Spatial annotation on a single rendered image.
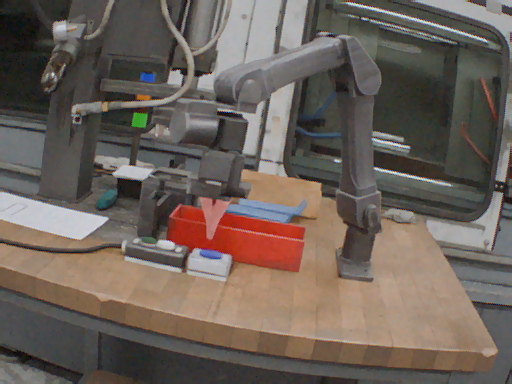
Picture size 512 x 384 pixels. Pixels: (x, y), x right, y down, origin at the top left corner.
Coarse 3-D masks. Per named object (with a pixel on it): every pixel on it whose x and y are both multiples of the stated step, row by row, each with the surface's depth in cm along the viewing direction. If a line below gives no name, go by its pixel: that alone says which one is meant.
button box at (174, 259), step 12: (0, 240) 121; (12, 240) 122; (132, 240) 132; (60, 252) 124; (72, 252) 126; (84, 252) 128; (132, 252) 129; (144, 252) 129; (156, 252) 129; (168, 252) 129; (180, 252) 131; (144, 264) 129; (156, 264) 129; (168, 264) 129; (180, 264) 129
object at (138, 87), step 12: (180, 72) 162; (108, 84) 160; (120, 84) 160; (132, 84) 160; (144, 84) 159; (156, 84) 164; (168, 84) 166; (192, 84) 161; (168, 96) 160; (192, 96) 159; (204, 96) 159; (156, 108) 154; (168, 108) 154; (156, 120) 154; (168, 120) 154; (156, 132) 157
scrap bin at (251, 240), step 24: (192, 216) 153; (240, 216) 152; (168, 240) 142; (192, 240) 142; (216, 240) 142; (240, 240) 141; (264, 240) 141; (288, 240) 141; (264, 264) 142; (288, 264) 141
